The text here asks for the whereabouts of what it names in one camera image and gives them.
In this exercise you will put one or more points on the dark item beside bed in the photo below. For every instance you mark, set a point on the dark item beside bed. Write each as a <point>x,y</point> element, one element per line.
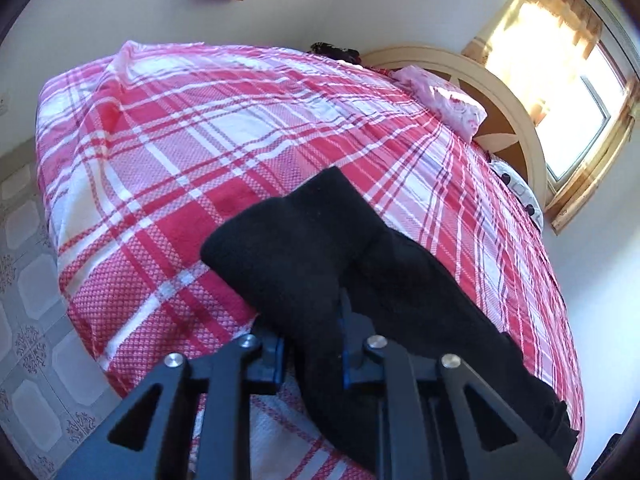
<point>335,52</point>

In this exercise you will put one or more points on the pink floral pillow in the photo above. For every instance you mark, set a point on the pink floral pillow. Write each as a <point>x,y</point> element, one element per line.
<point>445,97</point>

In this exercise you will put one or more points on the white black patterned pillow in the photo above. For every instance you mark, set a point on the white black patterned pillow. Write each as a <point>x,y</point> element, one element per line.
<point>517,190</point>

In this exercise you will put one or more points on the yellow curtain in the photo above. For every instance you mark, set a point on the yellow curtain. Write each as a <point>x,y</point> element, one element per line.
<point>545,30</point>

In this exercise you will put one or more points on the red plaid bed blanket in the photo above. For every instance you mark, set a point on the red plaid bed blanket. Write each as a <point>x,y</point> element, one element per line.
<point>200,150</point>

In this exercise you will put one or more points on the cream arched headboard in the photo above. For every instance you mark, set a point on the cream arched headboard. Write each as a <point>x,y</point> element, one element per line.
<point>505,110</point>

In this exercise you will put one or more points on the window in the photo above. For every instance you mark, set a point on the window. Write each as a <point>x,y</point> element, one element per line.
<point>585,110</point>

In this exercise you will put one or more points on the black pants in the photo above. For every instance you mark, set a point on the black pants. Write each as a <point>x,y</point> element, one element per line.
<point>320,270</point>

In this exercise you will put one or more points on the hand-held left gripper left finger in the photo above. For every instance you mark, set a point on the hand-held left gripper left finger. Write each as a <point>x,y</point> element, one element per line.
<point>267,360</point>

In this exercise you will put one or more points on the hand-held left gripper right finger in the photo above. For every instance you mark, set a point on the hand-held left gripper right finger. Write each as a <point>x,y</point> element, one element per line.
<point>350,355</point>

